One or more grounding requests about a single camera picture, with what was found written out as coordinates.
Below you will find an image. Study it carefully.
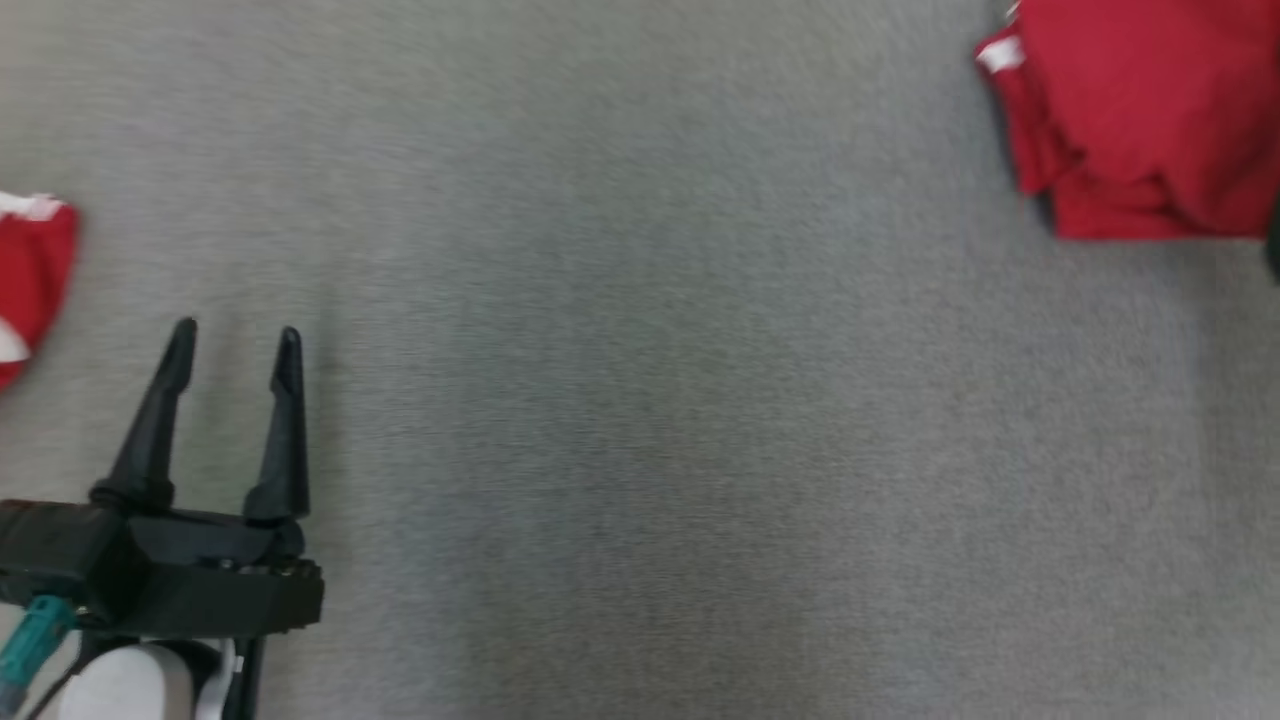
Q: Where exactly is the teal left gripper cable plug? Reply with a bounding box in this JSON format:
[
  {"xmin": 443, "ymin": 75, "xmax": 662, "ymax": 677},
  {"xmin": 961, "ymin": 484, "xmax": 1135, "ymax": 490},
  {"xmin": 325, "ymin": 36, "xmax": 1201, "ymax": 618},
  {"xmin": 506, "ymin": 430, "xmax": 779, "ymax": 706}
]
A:
[{"xmin": 0, "ymin": 596, "xmax": 78, "ymax": 707}]

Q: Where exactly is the red shorts white side stripe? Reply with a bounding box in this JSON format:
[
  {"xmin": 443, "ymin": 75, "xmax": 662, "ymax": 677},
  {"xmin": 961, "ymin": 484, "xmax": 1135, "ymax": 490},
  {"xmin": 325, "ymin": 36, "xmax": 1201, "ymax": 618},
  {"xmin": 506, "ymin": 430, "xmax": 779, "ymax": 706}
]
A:
[{"xmin": 974, "ymin": 0, "xmax": 1280, "ymax": 242}]

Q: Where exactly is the red basketball jersey white trim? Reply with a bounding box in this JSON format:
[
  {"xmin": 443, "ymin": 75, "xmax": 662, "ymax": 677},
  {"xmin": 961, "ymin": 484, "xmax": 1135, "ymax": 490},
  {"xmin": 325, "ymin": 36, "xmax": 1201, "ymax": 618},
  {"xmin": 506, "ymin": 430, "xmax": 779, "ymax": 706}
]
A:
[{"xmin": 0, "ymin": 192, "xmax": 80, "ymax": 393}]

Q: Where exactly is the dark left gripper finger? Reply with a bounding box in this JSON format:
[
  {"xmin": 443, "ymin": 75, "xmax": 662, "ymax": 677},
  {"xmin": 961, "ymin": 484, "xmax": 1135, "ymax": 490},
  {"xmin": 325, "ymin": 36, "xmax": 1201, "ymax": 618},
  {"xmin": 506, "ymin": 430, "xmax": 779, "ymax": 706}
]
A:
[
  {"xmin": 242, "ymin": 326, "xmax": 312, "ymax": 525},
  {"xmin": 89, "ymin": 317, "xmax": 199, "ymax": 513}
]

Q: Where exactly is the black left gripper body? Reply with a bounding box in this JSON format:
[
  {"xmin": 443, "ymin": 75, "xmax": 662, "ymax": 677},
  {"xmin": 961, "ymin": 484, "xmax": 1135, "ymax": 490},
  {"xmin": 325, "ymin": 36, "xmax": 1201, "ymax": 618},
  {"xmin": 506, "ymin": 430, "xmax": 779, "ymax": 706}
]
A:
[{"xmin": 0, "ymin": 498, "xmax": 325, "ymax": 643}]

